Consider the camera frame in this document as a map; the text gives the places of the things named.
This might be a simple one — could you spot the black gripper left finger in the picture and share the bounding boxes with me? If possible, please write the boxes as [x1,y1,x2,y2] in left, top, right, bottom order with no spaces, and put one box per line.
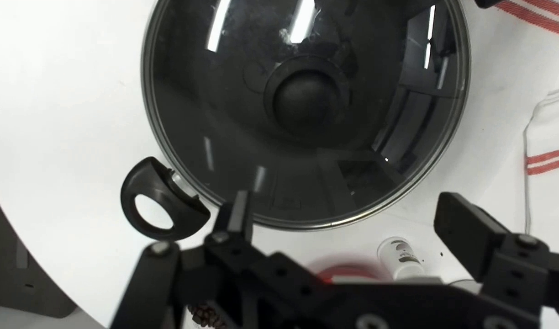
[112,187,331,329]

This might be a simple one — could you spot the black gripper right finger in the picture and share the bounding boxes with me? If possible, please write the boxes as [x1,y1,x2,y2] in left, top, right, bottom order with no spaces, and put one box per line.
[433,189,559,319]

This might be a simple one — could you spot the glass lid black knob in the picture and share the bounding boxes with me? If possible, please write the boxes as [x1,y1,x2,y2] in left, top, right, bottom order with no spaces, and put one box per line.
[141,0,472,231]

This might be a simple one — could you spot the black cooking pot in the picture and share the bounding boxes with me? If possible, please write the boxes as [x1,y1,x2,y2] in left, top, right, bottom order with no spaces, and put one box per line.
[119,0,506,240]

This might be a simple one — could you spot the small white bottle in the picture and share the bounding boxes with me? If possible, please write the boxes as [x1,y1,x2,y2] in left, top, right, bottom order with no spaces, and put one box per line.
[377,235,426,281]

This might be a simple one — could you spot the flat white towel red stripes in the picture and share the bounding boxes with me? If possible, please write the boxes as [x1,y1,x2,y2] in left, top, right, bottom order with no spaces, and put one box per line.
[521,83,559,244]

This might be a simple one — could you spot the red bowl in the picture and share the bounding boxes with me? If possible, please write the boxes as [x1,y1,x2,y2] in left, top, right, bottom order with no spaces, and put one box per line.
[309,257,386,288]

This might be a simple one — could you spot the folded white towel red stripes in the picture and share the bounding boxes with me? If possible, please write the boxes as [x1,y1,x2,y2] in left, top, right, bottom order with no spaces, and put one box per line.
[495,0,559,39]

